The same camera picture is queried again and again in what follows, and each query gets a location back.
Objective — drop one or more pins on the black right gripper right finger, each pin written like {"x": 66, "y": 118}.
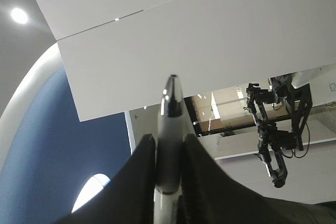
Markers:
{"x": 211, "y": 196}

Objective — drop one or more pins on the grey white clear pen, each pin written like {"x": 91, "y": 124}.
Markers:
{"x": 168, "y": 152}

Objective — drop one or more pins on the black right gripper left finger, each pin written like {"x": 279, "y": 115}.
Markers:
{"x": 128, "y": 197}

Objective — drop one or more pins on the oval ceiling light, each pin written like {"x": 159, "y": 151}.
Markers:
{"x": 92, "y": 187}

